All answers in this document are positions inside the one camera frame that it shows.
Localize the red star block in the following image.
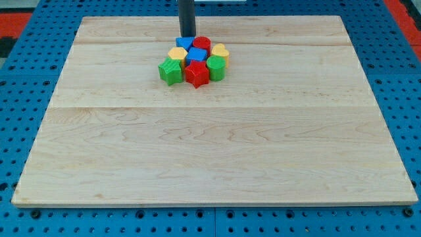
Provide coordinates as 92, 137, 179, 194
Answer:
185, 60, 210, 88

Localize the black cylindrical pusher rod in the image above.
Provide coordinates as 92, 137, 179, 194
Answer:
178, 0, 196, 37

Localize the yellow hexagon block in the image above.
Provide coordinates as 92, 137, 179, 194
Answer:
168, 47, 187, 69

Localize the light wooden board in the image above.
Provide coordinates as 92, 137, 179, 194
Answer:
12, 16, 418, 208

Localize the yellow heart block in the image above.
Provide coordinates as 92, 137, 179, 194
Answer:
211, 43, 230, 68

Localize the green star block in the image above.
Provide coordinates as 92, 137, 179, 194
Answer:
158, 57, 183, 86

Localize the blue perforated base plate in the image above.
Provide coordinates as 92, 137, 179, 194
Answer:
1, 1, 420, 236

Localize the blue cube block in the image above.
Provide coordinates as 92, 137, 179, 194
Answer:
186, 47, 207, 65

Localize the blue triangle block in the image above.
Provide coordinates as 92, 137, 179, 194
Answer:
176, 37, 195, 51

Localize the green cylinder block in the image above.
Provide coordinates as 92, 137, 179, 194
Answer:
207, 55, 226, 81

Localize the red cylinder block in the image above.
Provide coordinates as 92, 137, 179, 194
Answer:
193, 36, 211, 57

